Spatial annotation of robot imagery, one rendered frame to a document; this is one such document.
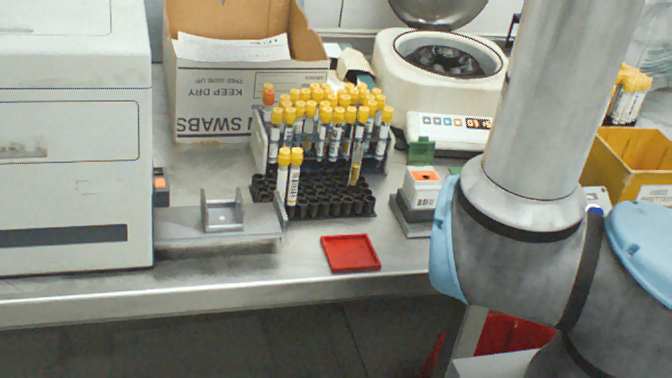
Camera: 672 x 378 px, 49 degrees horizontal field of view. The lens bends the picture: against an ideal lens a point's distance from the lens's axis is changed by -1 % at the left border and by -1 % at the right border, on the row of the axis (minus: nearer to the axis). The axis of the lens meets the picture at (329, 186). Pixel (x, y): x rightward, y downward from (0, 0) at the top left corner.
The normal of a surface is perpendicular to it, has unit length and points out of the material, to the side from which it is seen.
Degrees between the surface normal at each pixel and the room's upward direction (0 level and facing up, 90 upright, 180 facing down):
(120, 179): 90
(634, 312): 83
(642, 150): 90
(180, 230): 0
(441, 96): 90
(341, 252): 0
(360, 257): 0
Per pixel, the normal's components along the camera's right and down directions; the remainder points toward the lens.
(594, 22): -0.10, 0.59
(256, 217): 0.13, -0.82
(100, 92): 0.25, 0.57
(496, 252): -0.40, 0.51
